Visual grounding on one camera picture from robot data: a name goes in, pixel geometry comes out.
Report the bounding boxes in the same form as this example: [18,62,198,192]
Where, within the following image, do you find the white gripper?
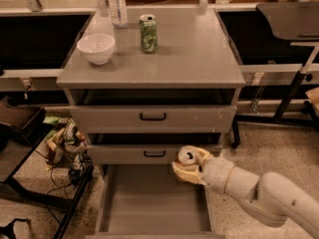
[171,147,234,194]

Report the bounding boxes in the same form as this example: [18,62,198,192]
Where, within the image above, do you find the orange soda can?
[176,145,199,166]

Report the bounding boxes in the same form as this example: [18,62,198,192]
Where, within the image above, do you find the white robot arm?
[171,145,319,239]

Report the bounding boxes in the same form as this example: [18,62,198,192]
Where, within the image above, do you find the grey middle drawer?
[87,143,223,165]

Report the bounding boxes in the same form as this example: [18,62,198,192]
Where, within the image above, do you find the grey drawer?
[87,143,223,165]
[70,106,236,133]
[85,164,224,239]

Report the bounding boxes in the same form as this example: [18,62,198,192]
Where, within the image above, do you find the grey top drawer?
[70,106,236,133]

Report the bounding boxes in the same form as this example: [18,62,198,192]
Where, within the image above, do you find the grey bottom drawer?
[85,164,224,239]

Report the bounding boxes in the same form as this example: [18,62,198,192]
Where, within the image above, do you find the grey drawer cabinet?
[57,7,245,154]

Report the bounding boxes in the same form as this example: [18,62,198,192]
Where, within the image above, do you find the green soda can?
[140,14,158,53]

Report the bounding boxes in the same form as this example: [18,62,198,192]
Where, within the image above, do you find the pile of snack bags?
[45,117,87,170]

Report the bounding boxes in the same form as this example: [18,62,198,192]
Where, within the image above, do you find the white ceramic bowl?
[77,34,116,65]

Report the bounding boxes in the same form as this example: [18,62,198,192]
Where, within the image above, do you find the black side table left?
[0,97,94,239]

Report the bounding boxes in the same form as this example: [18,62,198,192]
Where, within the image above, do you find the clear plastic water bottle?
[108,0,128,28]

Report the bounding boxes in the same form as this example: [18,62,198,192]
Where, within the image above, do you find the black cables on floor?
[33,149,84,224]

